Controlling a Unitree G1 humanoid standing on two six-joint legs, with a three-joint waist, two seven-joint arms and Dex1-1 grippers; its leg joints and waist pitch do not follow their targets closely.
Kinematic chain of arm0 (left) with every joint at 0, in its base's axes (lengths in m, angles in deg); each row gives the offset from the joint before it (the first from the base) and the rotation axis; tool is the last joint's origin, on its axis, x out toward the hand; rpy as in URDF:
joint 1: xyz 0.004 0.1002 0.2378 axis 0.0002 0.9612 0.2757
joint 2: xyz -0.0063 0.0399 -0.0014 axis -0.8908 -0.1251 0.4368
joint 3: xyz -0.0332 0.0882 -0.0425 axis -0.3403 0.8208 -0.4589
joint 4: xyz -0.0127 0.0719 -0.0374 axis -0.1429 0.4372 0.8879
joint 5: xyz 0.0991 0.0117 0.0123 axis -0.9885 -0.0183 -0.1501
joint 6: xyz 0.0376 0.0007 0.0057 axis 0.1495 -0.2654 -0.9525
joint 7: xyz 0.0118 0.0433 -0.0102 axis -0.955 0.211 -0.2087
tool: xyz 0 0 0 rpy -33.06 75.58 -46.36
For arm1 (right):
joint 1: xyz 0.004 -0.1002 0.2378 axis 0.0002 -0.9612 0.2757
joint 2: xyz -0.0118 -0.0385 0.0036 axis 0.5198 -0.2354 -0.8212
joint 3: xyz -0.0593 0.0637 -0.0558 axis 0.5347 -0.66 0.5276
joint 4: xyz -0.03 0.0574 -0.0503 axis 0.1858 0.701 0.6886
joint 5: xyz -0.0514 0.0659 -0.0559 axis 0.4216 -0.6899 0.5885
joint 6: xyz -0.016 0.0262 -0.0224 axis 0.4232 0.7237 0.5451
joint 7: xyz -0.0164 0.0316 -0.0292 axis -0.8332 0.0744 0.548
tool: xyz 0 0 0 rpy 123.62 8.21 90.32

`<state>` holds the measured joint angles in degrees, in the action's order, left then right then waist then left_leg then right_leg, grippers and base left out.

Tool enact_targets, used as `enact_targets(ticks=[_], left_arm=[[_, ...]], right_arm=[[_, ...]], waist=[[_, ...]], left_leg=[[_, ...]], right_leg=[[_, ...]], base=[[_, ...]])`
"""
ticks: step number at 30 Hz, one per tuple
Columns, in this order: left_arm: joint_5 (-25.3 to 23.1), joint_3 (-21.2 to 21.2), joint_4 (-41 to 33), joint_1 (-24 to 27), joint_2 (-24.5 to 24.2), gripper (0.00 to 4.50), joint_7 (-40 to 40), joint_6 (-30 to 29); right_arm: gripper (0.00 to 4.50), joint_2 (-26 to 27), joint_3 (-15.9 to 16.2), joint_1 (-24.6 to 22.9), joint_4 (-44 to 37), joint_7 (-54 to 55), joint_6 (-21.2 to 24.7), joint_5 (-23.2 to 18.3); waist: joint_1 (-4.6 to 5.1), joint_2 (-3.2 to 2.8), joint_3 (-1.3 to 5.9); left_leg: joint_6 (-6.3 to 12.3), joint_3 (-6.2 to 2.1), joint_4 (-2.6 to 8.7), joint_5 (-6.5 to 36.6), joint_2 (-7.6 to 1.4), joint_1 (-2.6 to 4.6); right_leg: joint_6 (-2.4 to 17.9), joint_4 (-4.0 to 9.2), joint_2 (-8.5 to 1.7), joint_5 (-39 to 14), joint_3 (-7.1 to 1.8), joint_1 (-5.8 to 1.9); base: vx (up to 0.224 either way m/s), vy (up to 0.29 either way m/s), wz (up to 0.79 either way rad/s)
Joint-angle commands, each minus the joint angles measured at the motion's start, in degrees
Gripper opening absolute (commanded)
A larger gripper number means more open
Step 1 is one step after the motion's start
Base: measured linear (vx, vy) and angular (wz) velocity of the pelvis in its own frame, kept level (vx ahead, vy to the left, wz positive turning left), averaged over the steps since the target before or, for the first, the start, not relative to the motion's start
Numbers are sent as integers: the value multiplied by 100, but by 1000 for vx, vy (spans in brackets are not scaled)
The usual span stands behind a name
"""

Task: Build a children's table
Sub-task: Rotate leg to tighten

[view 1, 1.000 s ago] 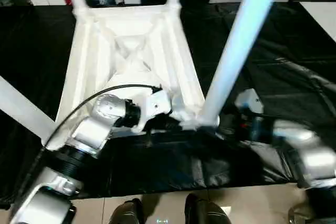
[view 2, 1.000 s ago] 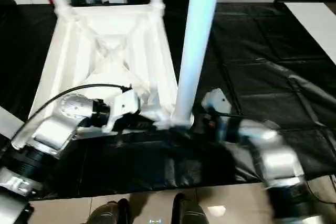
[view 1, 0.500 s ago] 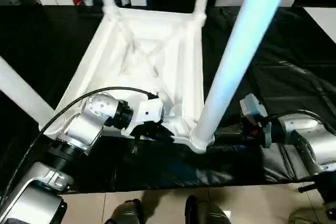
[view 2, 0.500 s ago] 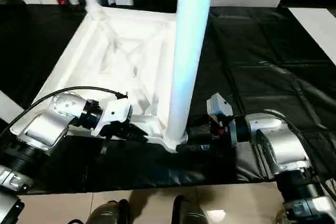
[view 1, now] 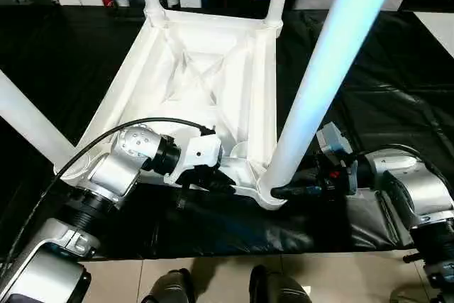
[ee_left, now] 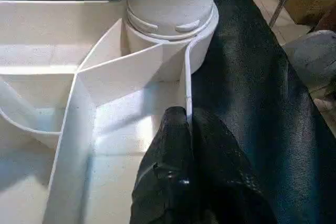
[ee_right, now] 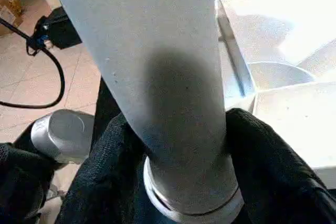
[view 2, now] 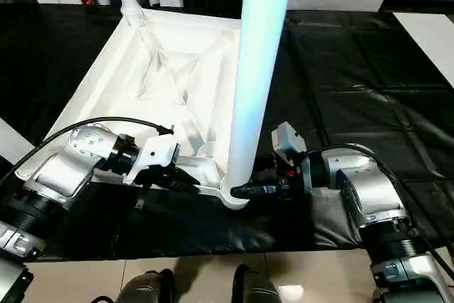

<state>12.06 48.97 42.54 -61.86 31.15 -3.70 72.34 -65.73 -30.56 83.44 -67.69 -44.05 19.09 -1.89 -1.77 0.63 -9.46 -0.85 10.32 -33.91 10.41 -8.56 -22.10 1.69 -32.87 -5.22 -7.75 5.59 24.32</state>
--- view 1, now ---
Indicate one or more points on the dark left robot leg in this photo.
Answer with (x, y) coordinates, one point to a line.
(170, 287)

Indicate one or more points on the black mat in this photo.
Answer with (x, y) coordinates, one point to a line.
(248, 232)

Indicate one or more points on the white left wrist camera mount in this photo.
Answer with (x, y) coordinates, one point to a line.
(200, 152)

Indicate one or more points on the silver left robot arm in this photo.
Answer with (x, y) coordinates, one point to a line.
(113, 171)

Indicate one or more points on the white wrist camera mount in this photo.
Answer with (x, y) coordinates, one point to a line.
(335, 136)
(200, 152)

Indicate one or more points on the white flat panel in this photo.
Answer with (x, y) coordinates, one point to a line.
(436, 26)

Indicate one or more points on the black metal stand pole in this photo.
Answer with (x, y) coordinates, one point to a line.
(411, 257)

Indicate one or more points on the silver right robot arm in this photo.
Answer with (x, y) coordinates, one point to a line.
(415, 189)

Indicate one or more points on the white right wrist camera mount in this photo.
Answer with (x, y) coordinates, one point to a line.
(335, 136)

